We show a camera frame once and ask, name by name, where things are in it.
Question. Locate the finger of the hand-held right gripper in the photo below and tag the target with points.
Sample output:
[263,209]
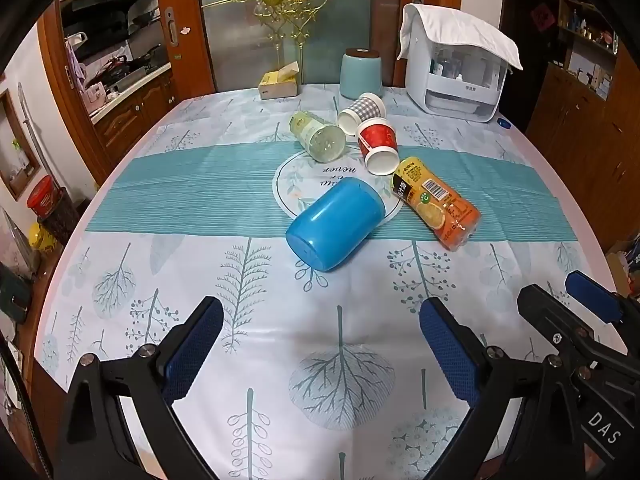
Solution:
[542,310]
[592,295]

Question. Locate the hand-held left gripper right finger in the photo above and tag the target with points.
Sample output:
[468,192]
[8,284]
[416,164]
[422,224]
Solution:
[450,355]

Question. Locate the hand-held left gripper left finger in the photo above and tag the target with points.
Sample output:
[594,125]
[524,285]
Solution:
[192,347]

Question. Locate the blue plastic cup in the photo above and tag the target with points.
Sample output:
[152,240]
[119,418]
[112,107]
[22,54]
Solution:
[332,225]

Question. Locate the red paper cup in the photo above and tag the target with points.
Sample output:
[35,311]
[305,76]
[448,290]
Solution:
[378,145]

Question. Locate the grey checked paper cup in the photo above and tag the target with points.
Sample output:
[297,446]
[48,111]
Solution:
[362,110]

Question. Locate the cardboard box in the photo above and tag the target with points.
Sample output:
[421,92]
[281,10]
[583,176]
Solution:
[625,260]

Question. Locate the orange juice bottle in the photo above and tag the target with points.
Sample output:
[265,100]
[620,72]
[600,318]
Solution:
[440,205]

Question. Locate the tree print tablecloth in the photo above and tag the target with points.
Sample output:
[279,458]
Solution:
[200,195]

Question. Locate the dark woven basket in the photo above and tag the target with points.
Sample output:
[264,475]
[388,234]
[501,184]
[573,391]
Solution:
[62,215]

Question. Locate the small blue bottle cap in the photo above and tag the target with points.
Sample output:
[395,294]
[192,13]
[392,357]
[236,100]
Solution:
[504,123]

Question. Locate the red bucket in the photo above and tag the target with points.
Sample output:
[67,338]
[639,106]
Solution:
[40,197]

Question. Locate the white water dispenser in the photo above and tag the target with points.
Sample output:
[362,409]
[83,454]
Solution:
[460,92]

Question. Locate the wooden kitchen cabinet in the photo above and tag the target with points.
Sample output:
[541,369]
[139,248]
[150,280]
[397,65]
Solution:
[135,110]

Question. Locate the clear pale green bottle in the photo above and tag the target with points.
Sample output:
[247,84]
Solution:
[320,137]

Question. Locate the wooden display shelf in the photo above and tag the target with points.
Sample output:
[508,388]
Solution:
[590,45]

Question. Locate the yellow tissue box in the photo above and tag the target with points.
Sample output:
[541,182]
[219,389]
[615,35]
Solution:
[277,85]

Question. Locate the teal canister with brown lid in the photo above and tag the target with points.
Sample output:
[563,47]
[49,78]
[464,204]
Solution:
[361,75]

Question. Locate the white towel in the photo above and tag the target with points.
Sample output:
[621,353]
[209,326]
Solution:
[460,27]

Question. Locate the black frying pan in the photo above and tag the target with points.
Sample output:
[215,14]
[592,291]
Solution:
[145,55]

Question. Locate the black range hood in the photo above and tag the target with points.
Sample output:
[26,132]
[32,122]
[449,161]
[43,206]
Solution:
[107,2]

